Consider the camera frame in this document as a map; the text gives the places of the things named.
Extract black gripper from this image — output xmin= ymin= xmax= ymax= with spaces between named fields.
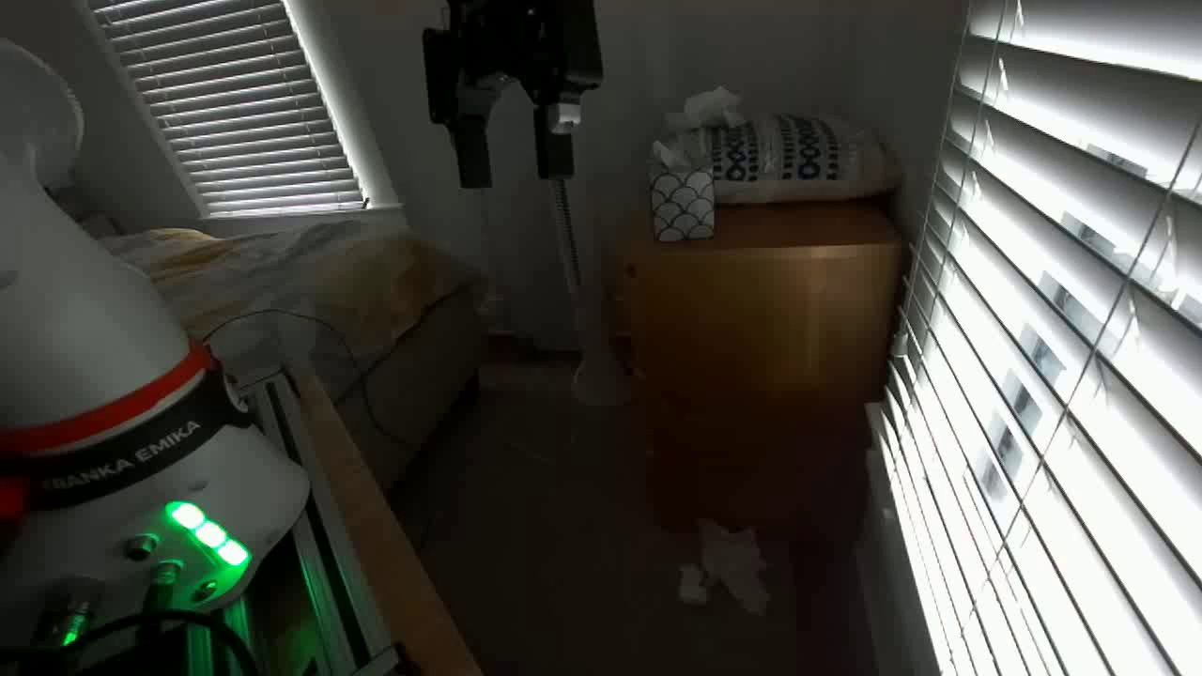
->
xmin=420 ymin=0 xmax=608 ymax=191

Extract small white window blinds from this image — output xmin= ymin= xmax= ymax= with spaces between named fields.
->
xmin=81 ymin=0 xmax=379 ymax=221

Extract large white window blinds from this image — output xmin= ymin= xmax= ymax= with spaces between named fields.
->
xmin=870 ymin=0 xmax=1202 ymax=676

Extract patterned tissue box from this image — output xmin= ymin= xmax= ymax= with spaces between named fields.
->
xmin=645 ymin=87 xmax=751 ymax=247

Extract white floor stand pole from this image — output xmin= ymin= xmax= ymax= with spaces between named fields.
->
xmin=551 ymin=177 xmax=626 ymax=406

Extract bed with beige cover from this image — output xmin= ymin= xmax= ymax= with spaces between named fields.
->
xmin=104 ymin=217 xmax=487 ymax=493

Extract white patterned pillow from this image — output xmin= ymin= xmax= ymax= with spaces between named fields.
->
xmin=710 ymin=112 xmax=900 ymax=207

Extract wooden nightstand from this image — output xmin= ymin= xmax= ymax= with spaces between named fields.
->
xmin=608 ymin=199 xmax=909 ymax=528

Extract wooden table edge board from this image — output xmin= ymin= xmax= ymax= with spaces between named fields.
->
xmin=280 ymin=360 xmax=484 ymax=676

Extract crumpled white tissue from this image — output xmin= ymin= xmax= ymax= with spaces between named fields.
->
xmin=673 ymin=514 xmax=772 ymax=614

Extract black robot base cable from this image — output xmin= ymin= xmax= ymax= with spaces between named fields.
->
xmin=34 ymin=595 xmax=268 ymax=676

